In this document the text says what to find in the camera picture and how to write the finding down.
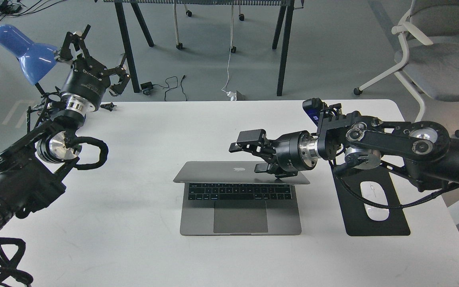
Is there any black mouse pad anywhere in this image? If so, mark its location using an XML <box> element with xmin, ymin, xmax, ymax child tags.
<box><xmin>333</xmin><ymin>167</ymin><xmax>410</xmax><ymax>236</ymax></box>

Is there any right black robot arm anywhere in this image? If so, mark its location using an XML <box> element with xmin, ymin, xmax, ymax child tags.
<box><xmin>228</xmin><ymin>98</ymin><xmax>459</xmax><ymax>209</ymax></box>

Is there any grey office chair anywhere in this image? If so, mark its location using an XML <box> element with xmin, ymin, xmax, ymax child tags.
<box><xmin>353</xmin><ymin>0</ymin><xmax>459</xmax><ymax>122</ymax></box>

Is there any white power cable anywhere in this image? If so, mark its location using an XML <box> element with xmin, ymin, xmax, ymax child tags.
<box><xmin>221</xmin><ymin>0</ymin><xmax>247</xmax><ymax>101</ymax></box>

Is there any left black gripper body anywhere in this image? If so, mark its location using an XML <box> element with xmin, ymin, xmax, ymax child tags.
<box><xmin>60</xmin><ymin>55</ymin><xmax>110</xmax><ymax>106</ymax></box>

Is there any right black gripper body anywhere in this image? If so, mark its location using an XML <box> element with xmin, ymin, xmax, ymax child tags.
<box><xmin>262</xmin><ymin>131</ymin><xmax>318</xmax><ymax>177</ymax></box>

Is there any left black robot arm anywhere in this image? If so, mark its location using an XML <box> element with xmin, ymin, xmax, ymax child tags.
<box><xmin>0</xmin><ymin>24</ymin><xmax>130</xmax><ymax>287</ymax></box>

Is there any blue desk lamp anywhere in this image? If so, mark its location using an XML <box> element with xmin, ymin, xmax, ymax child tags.
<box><xmin>0</xmin><ymin>24</ymin><xmax>58</xmax><ymax>95</ymax></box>

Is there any white computer mouse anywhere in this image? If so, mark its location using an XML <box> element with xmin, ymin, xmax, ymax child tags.
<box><xmin>359</xmin><ymin>181</ymin><xmax>390</xmax><ymax>222</ymax></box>

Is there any black frame background table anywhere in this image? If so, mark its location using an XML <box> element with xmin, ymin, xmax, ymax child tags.
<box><xmin>103</xmin><ymin>0</ymin><xmax>305</xmax><ymax>97</ymax></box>

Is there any black cable bundle on floor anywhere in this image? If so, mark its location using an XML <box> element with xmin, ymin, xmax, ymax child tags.
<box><xmin>0</xmin><ymin>0</ymin><xmax>67</xmax><ymax>37</ymax></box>

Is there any black power adapter with cable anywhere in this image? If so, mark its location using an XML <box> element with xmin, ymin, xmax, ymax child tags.
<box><xmin>140</xmin><ymin>75</ymin><xmax>188</xmax><ymax>102</ymax></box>

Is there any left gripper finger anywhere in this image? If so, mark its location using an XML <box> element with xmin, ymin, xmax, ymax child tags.
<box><xmin>99</xmin><ymin>53</ymin><xmax>130</xmax><ymax>96</ymax></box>
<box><xmin>57</xmin><ymin>24</ymin><xmax>92</xmax><ymax>67</ymax></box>

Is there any black plug on table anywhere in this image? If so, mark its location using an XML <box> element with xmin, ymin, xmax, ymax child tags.
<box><xmin>100</xmin><ymin>102</ymin><xmax>117</xmax><ymax>111</ymax></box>

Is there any grey laptop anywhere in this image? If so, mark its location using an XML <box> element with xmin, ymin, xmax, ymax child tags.
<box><xmin>174</xmin><ymin>161</ymin><xmax>310</xmax><ymax>236</ymax></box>

